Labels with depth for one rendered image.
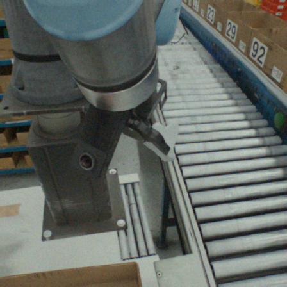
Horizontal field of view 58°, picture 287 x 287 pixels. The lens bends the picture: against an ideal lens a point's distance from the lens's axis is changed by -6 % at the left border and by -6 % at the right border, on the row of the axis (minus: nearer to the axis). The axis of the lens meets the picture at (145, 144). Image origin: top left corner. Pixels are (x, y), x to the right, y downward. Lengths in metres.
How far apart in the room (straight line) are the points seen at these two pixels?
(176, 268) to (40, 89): 0.57
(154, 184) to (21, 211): 1.19
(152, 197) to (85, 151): 1.56
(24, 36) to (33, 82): 0.09
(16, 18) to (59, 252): 0.61
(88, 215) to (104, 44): 0.69
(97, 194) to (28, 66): 0.39
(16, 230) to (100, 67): 0.77
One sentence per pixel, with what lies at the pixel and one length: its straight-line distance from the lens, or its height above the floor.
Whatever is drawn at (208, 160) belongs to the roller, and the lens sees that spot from 1.09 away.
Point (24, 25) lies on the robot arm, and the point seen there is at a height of 1.34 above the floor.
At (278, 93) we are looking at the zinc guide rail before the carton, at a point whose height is 0.89.
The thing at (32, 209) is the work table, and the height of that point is 0.75.
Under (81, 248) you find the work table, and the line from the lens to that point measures 0.84.
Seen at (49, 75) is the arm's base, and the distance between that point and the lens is 0.57.
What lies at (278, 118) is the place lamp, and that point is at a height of 0.83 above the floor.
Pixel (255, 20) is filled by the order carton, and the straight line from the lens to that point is 2.11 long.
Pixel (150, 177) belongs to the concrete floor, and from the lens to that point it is 2.02.
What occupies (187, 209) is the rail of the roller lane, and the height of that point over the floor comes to 0.74.
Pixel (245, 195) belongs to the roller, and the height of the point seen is 0.74.
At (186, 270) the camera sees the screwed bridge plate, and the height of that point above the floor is 0.75.
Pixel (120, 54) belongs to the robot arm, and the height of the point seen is 1.39.
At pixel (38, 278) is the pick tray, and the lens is 0.74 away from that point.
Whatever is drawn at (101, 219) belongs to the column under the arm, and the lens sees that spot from 0.86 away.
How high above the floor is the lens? 1.47
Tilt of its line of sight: 40 degrees down
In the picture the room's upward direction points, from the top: straight up
